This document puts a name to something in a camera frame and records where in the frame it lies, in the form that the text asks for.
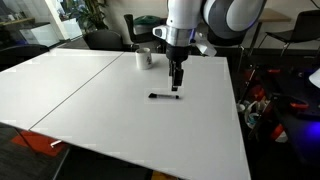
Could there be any green bag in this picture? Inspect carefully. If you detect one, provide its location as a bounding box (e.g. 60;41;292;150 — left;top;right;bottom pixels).
133;14;168;26

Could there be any white planter box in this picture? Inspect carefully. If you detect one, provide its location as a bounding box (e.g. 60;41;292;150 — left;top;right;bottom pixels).
60;18;83;41

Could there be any white low cabinet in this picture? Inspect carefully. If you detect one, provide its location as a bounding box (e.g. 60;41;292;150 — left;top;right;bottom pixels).
19;23;62;48

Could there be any white mug with cartoon print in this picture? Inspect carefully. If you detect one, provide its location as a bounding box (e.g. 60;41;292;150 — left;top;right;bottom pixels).
134;47;154;71

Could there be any white cable bundle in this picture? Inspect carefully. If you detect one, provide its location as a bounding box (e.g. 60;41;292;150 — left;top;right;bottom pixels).
237;99;271;128

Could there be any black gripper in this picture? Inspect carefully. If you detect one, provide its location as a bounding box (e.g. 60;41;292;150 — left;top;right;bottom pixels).
165;44;190;92

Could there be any green potted plant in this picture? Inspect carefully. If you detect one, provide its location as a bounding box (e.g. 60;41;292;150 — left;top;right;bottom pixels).
64;0;110;32

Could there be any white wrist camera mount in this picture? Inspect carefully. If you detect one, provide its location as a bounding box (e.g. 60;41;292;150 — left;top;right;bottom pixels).
194;31;218;57

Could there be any black and grey marker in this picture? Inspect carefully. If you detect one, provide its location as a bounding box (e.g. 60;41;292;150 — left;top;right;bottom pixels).
147;92;180;101

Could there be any red clamp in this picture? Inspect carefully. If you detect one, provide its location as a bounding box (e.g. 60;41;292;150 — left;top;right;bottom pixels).
289;101;310;111
269;123;286;141

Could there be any black robot stand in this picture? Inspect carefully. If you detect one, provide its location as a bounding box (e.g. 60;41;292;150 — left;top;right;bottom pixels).
263;93;320;168

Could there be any grey metal table leg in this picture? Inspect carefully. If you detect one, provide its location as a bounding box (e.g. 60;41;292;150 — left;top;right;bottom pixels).
51;146;72;180

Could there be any wooden table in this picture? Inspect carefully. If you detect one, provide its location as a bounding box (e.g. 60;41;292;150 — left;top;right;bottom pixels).
258;7;292;57

